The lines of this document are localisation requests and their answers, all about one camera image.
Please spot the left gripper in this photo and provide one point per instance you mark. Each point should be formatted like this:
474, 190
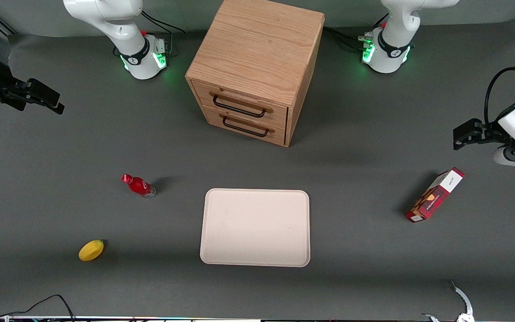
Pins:
488, 133

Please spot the red coke bottle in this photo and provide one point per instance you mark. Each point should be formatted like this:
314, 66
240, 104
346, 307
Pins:
139, 185

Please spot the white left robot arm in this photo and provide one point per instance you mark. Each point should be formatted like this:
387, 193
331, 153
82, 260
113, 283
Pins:
394, 44

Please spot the beige rectangular tray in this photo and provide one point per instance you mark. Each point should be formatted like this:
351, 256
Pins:
255, 228

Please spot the red plaid cookie box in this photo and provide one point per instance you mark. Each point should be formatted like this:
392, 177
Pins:
434, 197

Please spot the yellow lemon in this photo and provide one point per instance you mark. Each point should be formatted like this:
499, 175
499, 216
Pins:
91, 250

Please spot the white serrated plastic clamp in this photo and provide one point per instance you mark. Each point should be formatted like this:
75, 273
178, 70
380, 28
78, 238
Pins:
463, 297

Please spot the small white plastic clip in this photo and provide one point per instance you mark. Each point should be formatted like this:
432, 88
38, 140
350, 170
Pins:
431, 317

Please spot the wooden drawer front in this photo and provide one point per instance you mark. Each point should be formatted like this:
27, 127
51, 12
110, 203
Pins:
280, 117
280, 136

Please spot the light wooden drawer cabinet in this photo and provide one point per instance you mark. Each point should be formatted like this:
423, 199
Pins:
257, 44

